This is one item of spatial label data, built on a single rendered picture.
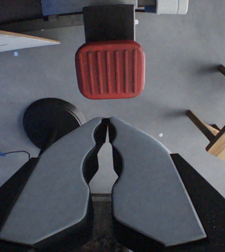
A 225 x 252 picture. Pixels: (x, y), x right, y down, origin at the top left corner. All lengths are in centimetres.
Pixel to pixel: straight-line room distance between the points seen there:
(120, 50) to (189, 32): 84
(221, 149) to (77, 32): 82
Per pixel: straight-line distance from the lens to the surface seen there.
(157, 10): 33
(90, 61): 20
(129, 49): 20
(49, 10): 32
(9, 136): 134
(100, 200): 155
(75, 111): 108
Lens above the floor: 95
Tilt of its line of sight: 58 degrees down
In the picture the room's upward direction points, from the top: 179 degrees counter-clockwise
